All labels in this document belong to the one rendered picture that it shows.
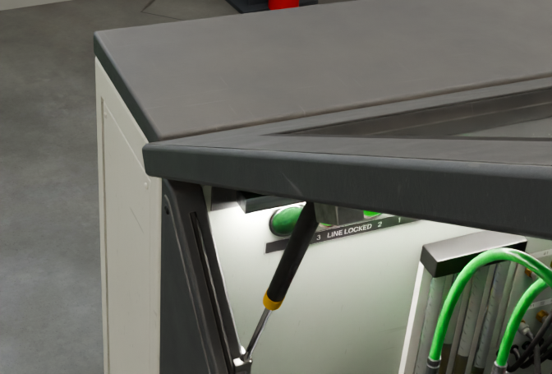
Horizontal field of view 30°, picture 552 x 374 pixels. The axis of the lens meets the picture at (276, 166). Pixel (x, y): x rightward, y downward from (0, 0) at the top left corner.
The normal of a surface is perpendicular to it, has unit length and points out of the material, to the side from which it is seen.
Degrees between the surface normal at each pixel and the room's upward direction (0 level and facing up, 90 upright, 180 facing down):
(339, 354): 90
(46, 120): 0
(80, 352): 0
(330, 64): 0
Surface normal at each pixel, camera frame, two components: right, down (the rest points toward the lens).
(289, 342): 0.40, 0.52
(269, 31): 0.07, -0.84
